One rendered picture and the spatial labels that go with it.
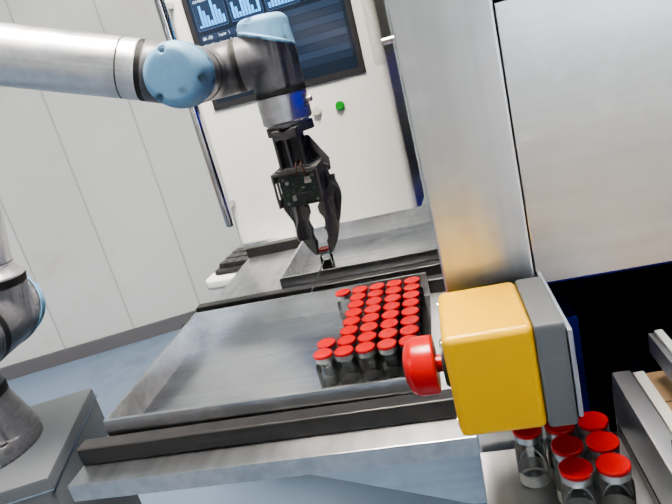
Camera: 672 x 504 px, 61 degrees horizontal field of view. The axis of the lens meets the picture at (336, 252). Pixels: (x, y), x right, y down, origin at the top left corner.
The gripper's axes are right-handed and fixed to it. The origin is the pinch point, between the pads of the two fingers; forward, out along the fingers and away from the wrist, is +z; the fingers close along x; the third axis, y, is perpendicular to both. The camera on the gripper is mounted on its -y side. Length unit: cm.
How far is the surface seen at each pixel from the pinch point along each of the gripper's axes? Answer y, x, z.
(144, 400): 33.8, -17.6, 4.6
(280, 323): 16.4, -5.1, 5.5
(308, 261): -8.9, -5.7, 5.4
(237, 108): -55, -26, -22
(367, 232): -18.6, 4.6, 4.9
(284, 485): -57, -46, 94
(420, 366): 55, 17, -7
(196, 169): -213, -110, 8
